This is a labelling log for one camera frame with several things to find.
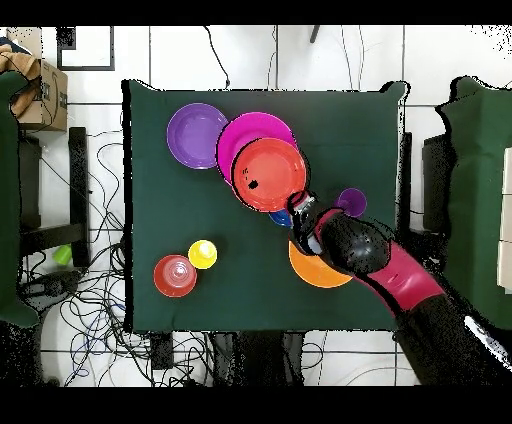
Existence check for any large red shallow bowl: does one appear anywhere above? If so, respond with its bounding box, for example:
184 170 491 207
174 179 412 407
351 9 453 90
230 137 308 214

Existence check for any yellow cup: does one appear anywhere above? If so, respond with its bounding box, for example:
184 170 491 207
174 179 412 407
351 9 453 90
187 239 219 270

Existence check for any large pink bowl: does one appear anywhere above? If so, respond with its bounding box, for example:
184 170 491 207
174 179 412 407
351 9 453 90
216 111 298 187

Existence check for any small blue bowl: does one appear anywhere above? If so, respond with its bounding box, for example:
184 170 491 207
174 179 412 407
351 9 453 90
268 208 293 229

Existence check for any dark green tablecloth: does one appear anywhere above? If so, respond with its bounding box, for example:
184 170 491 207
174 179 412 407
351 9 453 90
121 78 411 333

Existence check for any large orange bowl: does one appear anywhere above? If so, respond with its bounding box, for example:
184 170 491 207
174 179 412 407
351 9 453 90
288 239 354 289

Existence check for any large purple shallow bowl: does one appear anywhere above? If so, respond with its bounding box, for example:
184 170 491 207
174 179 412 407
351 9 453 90
166 102 230 171

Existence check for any purple cup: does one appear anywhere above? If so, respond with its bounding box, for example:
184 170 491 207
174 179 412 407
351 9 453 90
333 187 368 218

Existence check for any small red bowl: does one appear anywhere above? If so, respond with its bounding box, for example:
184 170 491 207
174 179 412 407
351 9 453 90
152 254 198 299

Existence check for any black metal stand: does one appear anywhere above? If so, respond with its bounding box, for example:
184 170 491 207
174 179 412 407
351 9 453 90
19 126 90 269

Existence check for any small green floor cup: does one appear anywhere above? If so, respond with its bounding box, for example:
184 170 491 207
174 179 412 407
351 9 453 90
52 244 74 266

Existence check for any black floor base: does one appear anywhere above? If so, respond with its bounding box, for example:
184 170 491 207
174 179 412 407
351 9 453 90
17 269 81 305

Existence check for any green cloth side table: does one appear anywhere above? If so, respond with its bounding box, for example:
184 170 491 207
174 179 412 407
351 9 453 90
0 70 41 329
435 75 512 331

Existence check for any cardboard box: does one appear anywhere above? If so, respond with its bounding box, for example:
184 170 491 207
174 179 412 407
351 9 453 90
9 43 69 133

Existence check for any thin black floor cable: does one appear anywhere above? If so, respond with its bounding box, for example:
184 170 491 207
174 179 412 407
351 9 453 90
203 25 231 90

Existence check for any tangle of floor cables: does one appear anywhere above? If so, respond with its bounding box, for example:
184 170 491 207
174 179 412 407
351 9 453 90
19 131 209 387

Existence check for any black square floor frame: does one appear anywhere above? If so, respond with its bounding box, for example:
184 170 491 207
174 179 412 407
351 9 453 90
55 25 116 72

